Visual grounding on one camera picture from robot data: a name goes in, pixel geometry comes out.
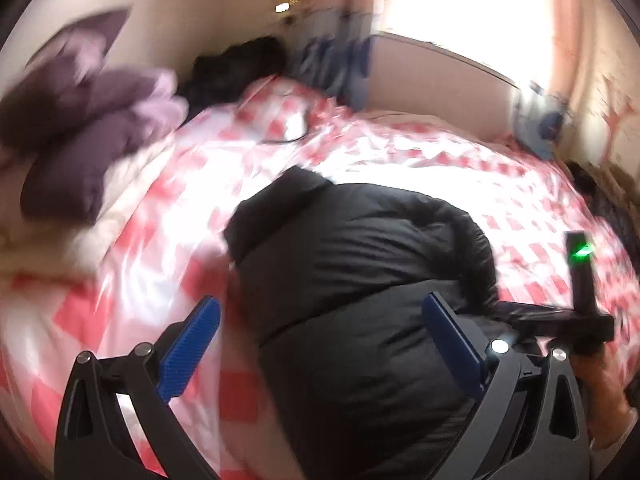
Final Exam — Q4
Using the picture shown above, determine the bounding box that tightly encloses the brown fur garment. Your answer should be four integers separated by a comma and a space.
567, 160, 640, 241

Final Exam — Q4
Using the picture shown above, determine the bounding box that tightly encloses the purple garment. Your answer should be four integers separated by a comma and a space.
0, 7, 188, 226

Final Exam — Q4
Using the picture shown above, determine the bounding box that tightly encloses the window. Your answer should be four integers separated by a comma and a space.
385, 0, 556, 81

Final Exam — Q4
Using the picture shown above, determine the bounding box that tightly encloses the blue printed curtain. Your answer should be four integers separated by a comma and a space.
512, 82, 573, 161
290, 7, 376, 111

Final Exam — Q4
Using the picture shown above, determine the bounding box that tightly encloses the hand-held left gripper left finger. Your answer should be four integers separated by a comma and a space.
54, 296, 222, 480

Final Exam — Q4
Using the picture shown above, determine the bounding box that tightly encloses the black garment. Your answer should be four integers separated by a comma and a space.
177, 36, 291, 106

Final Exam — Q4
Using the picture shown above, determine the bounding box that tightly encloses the black puffer jacket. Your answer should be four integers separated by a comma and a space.
222, 166, 541, 480

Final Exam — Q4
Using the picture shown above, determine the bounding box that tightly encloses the pink checkered bed sheet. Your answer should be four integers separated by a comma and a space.
0, 76, 636, 480

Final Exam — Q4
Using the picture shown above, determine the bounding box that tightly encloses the person's right forearm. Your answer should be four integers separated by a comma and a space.
589, 410, 638, 466

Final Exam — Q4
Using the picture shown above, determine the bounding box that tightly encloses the person's right hand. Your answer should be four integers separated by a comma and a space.
575, 347, 632, 413

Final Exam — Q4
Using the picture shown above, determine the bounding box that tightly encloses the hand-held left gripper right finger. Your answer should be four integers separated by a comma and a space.
421, 292, 590, 480

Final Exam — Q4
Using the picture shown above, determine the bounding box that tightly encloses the black cable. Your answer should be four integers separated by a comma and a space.
260, 110, 311, 145

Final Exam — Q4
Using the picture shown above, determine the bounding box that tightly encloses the beige blanket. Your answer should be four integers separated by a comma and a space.
0, 130, 176, 281

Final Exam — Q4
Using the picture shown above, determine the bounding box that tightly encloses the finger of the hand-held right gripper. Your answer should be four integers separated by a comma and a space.
492, 301, 531, 333

